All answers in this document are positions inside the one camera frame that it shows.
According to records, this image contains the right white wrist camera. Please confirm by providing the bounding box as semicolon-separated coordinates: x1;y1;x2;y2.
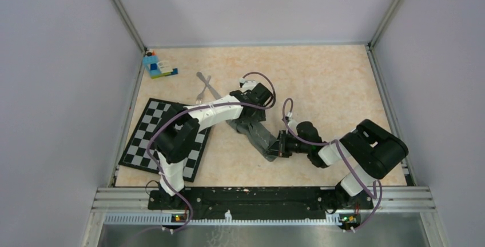
285;111;299;135

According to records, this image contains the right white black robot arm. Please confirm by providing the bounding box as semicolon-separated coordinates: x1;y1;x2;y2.
265;119;409;208

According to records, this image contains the colourful toy brick block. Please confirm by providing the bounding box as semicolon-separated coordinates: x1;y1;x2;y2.
142;50;178;79

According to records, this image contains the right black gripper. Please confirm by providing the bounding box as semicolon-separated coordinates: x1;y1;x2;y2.
264;129;311;157

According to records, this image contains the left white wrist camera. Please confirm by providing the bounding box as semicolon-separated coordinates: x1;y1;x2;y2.
239;78;259;93

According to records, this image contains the silver fork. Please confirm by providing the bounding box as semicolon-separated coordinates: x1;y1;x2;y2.
196;75;212;105

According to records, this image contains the silver table knife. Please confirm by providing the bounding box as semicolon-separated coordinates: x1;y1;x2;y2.
196;71;221;99

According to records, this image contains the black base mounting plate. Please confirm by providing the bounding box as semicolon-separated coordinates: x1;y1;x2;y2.
148;186;374;221

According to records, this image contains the black white checkerboard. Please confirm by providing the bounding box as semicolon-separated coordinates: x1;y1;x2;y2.
118;98;211;182

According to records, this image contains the grey cloth napkin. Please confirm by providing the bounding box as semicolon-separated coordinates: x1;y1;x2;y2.
226;119;277;162

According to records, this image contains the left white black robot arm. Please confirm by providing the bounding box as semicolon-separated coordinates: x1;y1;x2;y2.
149;80;276;209

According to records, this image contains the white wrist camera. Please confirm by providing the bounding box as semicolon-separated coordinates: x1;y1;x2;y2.
239;78;259;93
285;111;299;135

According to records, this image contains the grey slotted cable duct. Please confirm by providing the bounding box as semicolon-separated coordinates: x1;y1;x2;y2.
104;212;341;226

